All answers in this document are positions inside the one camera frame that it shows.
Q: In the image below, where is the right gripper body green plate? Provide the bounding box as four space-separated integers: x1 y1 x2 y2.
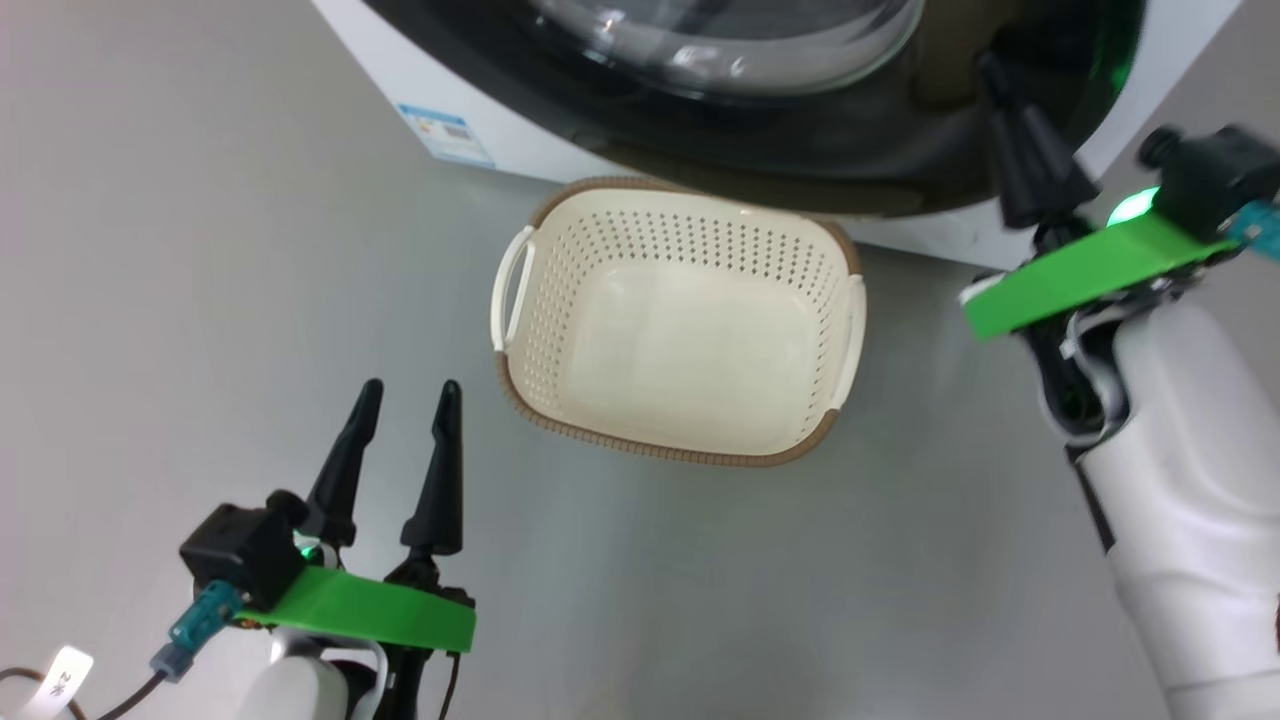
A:
960 188 1243 443

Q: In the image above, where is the right camera cable teal plug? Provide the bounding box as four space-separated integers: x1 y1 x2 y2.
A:
1230 198 1280 267

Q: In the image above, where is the white front-load washing machine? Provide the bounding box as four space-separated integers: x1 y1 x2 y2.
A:
309 0 1243 272

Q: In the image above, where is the left gripper body green plate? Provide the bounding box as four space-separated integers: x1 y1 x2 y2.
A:
240 558 478 720

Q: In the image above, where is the black round glass machine door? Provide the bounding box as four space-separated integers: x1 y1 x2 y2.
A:
359 0 1147 220

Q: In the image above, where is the blue energy label sticker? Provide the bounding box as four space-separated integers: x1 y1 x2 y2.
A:
395 102 497 170

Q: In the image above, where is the white cable label tag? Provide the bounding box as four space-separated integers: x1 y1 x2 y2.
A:
17 645 95 720

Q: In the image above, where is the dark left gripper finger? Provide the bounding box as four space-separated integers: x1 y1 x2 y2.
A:
299 377 386 550
399 379 465 560

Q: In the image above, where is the cream perforated laundry basket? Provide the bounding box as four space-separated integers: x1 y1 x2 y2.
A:
489 176 868 469

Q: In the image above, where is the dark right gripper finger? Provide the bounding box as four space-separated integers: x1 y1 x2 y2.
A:
999 58 1102 227
977 50 1050 230

